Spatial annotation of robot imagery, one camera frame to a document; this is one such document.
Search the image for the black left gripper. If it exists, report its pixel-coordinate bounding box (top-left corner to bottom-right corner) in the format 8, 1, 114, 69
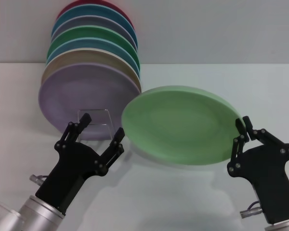
35, 113, 125, 215

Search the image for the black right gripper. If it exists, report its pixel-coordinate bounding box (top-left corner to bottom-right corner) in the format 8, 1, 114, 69
227, 115, 289, 225

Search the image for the light green plate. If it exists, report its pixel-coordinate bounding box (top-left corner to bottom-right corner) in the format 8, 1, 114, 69
121, 85, 244, 167

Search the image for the lilac plate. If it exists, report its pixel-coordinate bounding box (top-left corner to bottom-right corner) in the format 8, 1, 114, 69
38, 62, 143, 141

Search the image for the beige plate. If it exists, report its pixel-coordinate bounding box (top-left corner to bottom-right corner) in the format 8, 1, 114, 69
40, 47, 143, 94

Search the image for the light blue plate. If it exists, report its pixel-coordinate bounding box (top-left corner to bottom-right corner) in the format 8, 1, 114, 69
45, 36, 141, 75

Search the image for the dark green plate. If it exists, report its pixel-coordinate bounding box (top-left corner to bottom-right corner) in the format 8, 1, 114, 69
47, 25, 140, 61

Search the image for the grey purple plate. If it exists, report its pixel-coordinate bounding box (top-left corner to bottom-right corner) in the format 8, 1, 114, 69
51, 15, 138, 51

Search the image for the teal blue plate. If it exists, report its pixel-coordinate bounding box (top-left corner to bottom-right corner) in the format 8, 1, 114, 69
51, 4, 138, 46

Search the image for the maroon red plate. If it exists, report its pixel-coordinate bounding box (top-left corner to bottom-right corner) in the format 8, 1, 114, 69
55, 0, 135, 32

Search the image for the silver plug with grey cable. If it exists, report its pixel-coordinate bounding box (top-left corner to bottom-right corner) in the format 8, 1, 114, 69
239, 201, 263, 219
29, 174, 49, 186

